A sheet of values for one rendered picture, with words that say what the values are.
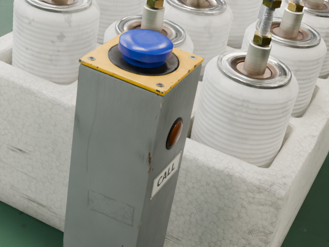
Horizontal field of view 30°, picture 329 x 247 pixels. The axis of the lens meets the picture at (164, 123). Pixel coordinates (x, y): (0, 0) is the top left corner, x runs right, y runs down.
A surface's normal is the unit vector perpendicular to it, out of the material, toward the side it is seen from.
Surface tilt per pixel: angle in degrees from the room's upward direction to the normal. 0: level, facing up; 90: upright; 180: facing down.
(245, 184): 90
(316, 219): 0
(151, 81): 0
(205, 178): 90
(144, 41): 0
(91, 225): 90
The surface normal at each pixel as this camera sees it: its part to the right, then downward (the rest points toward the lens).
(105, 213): -0.44, 0.43
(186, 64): 0.15, -0.83
